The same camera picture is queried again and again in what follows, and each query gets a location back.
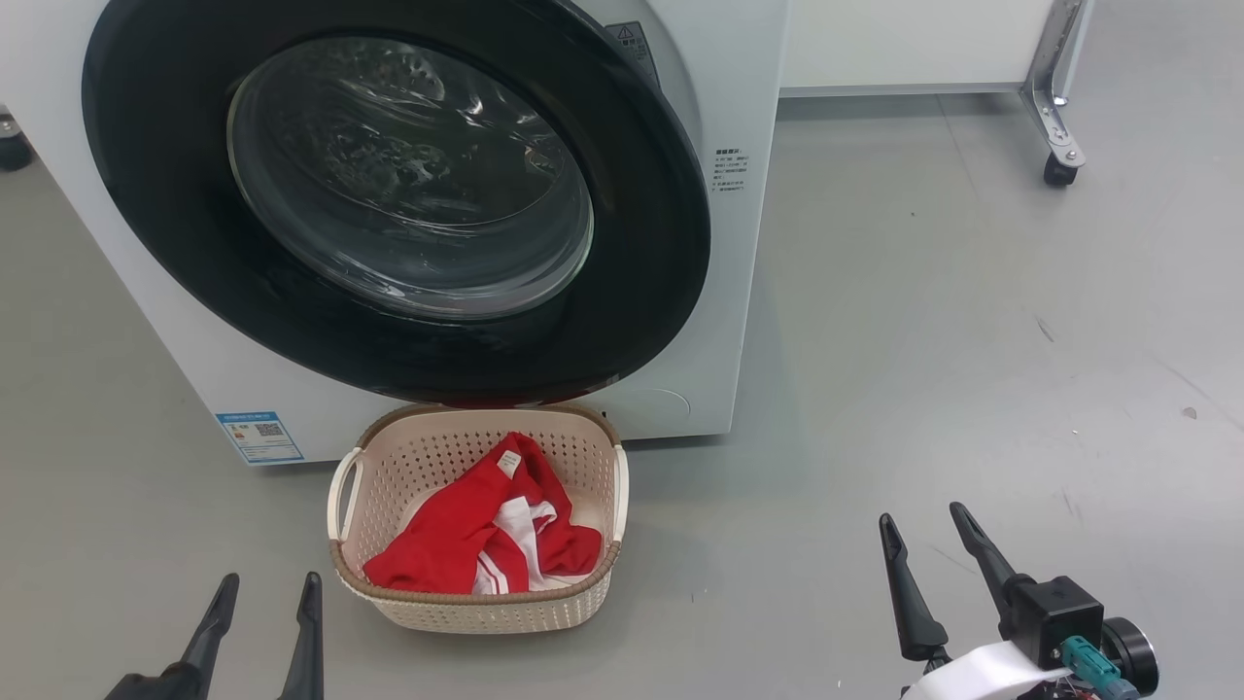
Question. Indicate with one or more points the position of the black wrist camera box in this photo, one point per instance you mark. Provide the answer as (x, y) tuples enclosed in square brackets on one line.
[(1059, 612)]

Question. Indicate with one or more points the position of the grey warning sticker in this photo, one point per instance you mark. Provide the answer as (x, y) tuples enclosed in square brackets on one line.
[(637, 49)]

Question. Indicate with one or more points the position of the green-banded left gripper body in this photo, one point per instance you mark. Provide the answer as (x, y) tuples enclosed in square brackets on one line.
[(160, 685)]

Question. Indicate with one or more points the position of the red and white jersey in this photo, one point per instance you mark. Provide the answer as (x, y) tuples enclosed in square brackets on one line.
[(447, 535)]

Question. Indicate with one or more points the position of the printed text label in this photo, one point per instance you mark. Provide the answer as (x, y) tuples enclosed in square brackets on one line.
[(732, 169)]

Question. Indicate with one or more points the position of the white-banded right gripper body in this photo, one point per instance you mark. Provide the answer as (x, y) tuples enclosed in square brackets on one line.
[(982, 676)]

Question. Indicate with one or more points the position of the cream perforated laundry basket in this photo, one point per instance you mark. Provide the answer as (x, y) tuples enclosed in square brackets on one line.
[(486, 612)]

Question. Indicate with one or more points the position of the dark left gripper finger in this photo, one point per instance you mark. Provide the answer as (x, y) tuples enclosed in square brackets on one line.
[(307, 651), (212, 632)]

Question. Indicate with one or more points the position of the black round glass washer door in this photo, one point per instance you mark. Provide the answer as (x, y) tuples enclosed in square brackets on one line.
[(641, 253)]

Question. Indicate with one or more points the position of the silver metal table leg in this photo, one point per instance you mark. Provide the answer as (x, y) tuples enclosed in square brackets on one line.
[(1054, 87)]

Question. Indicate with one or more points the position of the white front-load washing machine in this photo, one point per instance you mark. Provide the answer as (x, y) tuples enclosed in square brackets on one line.
[(146, 331)]

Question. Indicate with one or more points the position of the white table panel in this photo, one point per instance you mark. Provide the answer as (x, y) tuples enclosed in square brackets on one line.
[(904, 44)]

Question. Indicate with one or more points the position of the blue energy label sticker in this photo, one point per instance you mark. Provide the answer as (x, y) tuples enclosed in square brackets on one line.
[(259, 437)]

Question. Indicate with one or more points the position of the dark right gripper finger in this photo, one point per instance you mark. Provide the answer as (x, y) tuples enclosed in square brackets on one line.
[(914, 608), (986, 559)]

